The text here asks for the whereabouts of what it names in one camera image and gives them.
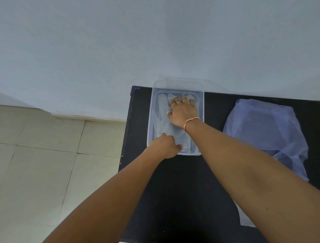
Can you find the person's left hand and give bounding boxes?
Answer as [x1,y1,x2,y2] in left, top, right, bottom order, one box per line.
[147,133,183,160]

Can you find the person's right hand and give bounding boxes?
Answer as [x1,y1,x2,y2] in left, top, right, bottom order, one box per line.
[167,94,200,131]

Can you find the transparent plastic glove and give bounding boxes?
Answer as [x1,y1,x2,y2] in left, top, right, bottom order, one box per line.
[157,93,198,154]

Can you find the clear plastic container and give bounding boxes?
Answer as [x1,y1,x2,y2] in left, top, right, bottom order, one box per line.
[146,79,205,156]

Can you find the person's right forearm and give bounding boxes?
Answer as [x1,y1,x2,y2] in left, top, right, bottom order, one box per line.
[185,120,320,243]

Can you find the person's left forearm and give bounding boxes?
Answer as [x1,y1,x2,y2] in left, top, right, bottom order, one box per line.
[42,147,166,243]

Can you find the translucent plastic bag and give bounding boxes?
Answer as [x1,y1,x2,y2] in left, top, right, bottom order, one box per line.
[222,99,310,182]

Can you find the white plastic sheet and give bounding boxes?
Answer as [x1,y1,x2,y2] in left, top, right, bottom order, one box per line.
[232,197,257,228]

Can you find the red and white thread bracelet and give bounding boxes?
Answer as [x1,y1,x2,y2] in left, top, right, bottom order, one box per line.
[183,117,201,133]

